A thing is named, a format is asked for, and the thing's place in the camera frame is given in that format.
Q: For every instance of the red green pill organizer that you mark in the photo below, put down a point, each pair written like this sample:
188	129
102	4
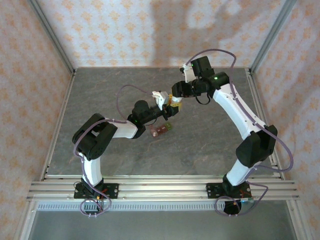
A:
161	129

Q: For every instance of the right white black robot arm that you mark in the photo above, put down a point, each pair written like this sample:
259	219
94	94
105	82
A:
232	107

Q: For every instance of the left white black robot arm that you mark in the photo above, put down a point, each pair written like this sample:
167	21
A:
92	170

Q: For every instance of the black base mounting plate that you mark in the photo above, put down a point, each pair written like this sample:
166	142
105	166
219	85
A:
215	190
112	191

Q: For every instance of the grey metal panel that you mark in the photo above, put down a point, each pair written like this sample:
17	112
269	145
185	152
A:
162	225

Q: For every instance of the small circuit board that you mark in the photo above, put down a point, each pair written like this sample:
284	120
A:
247	200

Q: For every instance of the aluminium side rail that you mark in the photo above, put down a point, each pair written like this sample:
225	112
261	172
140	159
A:
64	105
257	100

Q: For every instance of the aluminium base rail beam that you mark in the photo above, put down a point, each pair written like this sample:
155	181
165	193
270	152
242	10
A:
162	190

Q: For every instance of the aluminium corner post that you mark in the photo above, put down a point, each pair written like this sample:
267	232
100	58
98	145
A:
53	37
272	37

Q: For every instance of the aluminium lower frame bar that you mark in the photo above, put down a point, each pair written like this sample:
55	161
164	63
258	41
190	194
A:
26	225
297	220

